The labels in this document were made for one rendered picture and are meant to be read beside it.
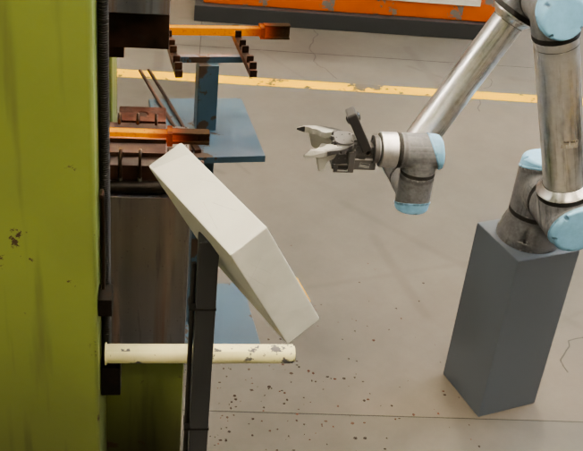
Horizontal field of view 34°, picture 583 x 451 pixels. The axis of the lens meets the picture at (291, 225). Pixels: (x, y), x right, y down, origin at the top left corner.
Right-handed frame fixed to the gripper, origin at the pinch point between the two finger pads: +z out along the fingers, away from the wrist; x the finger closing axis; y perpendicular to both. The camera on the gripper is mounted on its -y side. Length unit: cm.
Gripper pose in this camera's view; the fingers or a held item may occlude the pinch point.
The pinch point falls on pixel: (299, 139)
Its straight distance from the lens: 240.1
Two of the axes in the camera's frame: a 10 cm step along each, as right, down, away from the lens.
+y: -0.9, 8.5, 5.3
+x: -1.1, -5.3, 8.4
